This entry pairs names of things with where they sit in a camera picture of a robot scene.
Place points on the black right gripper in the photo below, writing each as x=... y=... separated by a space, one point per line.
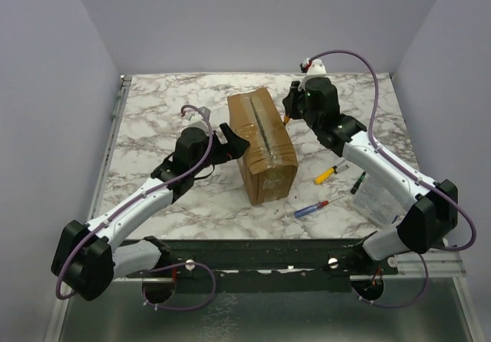
x=293 y=102

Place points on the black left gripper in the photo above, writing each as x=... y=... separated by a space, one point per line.
x=235 y=147

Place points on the brown cardboard express box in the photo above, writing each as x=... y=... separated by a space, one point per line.
x=269 y=166

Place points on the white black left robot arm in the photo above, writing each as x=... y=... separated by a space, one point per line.
x=90 y=256

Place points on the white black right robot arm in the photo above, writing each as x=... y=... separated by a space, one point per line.
x=429 y=216

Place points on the clear plastic screw box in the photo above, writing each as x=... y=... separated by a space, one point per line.
x=376 y=204

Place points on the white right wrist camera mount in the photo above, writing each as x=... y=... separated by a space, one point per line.
x=311 y=69

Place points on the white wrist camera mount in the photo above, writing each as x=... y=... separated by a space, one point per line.
x=195 y=119
x=311 y=69

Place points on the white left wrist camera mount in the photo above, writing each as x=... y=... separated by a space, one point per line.
x=195 y=119

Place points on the yellow handled stubby screwdriver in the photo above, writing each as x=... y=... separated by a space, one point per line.
x=336 y=169

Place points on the blue red handled screwdriver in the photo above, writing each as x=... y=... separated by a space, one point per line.
x=314 y=207

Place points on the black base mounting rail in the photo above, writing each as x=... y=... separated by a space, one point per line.
x=263 y=266

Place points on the aluminium side rail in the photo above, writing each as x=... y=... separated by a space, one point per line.
x=116 y=118

